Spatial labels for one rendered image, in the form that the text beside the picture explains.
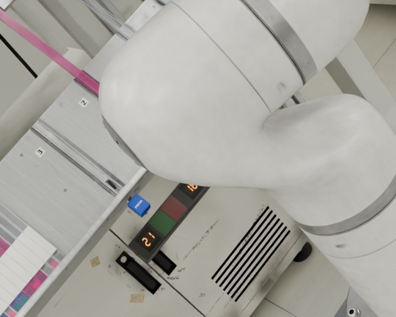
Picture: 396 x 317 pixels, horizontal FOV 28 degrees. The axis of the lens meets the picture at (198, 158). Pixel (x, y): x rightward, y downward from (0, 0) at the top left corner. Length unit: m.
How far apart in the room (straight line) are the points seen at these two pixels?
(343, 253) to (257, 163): 0.15
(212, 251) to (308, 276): 0.30
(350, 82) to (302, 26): 1.10
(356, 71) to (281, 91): 1.08
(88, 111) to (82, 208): 0.17
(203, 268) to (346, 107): 1.15
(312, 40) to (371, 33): 1.96
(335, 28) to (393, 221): 0.19
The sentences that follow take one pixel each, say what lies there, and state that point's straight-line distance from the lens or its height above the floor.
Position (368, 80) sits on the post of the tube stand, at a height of 0.38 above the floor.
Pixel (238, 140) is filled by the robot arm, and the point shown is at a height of 1.03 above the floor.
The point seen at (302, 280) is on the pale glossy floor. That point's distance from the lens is 1.98.
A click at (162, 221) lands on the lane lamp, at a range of 1.28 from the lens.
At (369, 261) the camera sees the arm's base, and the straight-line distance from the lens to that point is 0.72.
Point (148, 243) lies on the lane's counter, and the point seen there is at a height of 0.65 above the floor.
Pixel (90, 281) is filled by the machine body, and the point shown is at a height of 0.47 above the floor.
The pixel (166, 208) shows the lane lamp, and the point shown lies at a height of 0.66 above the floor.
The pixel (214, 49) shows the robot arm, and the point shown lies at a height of 1.10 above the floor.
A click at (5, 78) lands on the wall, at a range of 3.25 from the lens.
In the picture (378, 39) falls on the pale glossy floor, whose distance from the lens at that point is 2.50.
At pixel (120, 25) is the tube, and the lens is 1.37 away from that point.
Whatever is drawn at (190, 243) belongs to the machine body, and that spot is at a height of 0.33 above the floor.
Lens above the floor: 1.35
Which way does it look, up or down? 31 degrees down
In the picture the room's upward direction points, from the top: 43 degrees counter-clockwise
